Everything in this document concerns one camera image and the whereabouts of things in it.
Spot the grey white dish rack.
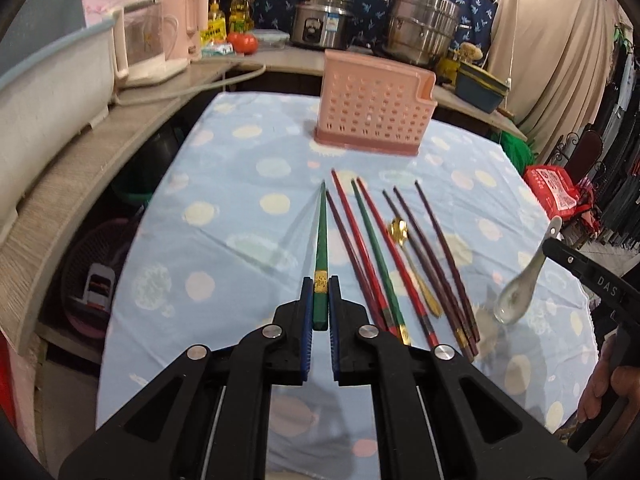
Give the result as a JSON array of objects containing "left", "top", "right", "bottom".
[{"left": 1, "top": 0, "right": 115, "bottom": 238}]

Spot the blue dotted tablecloth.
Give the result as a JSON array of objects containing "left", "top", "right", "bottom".
[{"left": 94, "top": 90, "right": 600, "bottom": 480}]

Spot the green plastic bag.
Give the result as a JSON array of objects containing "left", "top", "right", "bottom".
[{"left": 490, "top": 131, "right": 536, "bottom": 176}]

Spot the pink perforated utensil basket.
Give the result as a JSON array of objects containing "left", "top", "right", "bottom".
[{"left": 314, "top": 50, "right": 437, "bottom": 156}]

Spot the clear food container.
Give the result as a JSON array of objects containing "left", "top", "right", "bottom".
[{"left": 250, "top": 29, "right": 290, "bottom": 51}]

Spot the glass electric kettle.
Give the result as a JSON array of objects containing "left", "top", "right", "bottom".
[{"left": 108, "top": 0, "right": 189, "bottom": 89}]

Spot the yellow oil bottle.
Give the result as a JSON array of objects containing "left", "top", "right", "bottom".
[
  {"left": 229, "top": 0, "right": 254, "bottom": 34},
  {"left": 201, "top": 0, "right": 227, "bottom": 47}
]

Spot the dark brown chopstick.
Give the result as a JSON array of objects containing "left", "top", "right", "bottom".
[{"left": 326, "top": 191, "right": 386, "bottom": 330}]

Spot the blue yellow lunch box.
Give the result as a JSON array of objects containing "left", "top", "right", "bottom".
[{"left": 454, "top": 61, "right": 511, "bottom": 114}]

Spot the dark maroon chopstick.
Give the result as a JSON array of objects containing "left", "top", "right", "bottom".
[
  {"left": 414, "top": 180, "right": 480, "bottom": 356},
  {"left": 380, "top": 188, "right": 476, "bottom": 364},
  {"left": 393, "top": 186, "right": 476, "bottom": 362}
]

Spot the red tomato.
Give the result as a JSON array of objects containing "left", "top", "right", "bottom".
[{"left": 227, "top": 32, "right": 258, "bottom": 55}]

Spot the steel rice cooker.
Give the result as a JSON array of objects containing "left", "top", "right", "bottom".
[{"left": 290, "top": 0, "right": 354, "bottom": 50}]

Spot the red plastic bag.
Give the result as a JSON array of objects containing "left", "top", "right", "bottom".
[{"left": 523, "top": 165, "right": 584, "bottom": 222}]

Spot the green chopstick gold band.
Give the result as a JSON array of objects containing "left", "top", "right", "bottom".
[{"left": 312, "top": 182, "right": 329, "bottom": 332}]

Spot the white ceramic spoon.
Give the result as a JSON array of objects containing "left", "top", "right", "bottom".
[{"left": 494, "top": 216, "right": 563, "bottom": 325}]

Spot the white power cable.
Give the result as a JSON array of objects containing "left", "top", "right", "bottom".
[{"left": 113, "top": 62, "right": 268, "bottom": 109}]

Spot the pink electric kettle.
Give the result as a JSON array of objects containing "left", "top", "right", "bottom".
[{"left": 160, "top": 0, "right": 208, "bottom": 62}]

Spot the person's right hand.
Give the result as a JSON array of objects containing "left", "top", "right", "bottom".
[{"left": 575, "top": 335, "right": 640, "bottom": 425}]

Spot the gold metal spoon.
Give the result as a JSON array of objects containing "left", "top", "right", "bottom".
[{"left": 387, "top": 218, "right": 442, "bottom": 318}]

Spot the stacked steel steamer pot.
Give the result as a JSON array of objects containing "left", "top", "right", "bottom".
[{"left": 383, "top": 0, "right": 468, "bottom": 67}]

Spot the grey wooden counter shelf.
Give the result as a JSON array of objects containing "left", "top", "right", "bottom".
[{"left": 0, "top": 44, "right": 530, "bottom": 356}]

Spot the red chopstick black band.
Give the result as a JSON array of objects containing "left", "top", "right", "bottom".
[{"left": 355, "top": 178, "right": 439, "bottom": 349}]

